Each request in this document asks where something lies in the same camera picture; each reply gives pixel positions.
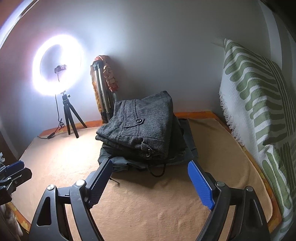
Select black power cable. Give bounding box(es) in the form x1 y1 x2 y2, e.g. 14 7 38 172
37 93 65 140

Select orange patterned cloth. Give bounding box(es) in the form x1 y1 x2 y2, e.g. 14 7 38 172
91 55 121 125

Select white ring light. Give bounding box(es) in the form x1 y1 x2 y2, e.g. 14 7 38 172
32 34 88 96

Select silver folded tripod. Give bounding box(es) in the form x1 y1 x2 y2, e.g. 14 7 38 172
90 56 116 123

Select dark grey folded garment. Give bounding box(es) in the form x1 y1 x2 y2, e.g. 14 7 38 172
98 117 198 177

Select phone holder clamp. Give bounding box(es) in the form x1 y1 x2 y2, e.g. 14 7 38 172
54 65 66 81

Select green white striped pillow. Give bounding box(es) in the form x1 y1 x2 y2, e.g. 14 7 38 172
219 39 295 240

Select grey houndstooth pants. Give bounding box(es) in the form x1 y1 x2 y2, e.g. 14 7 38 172
95 91 176 159

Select black mini tripod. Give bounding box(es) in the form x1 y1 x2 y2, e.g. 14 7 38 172
61 91 87 138

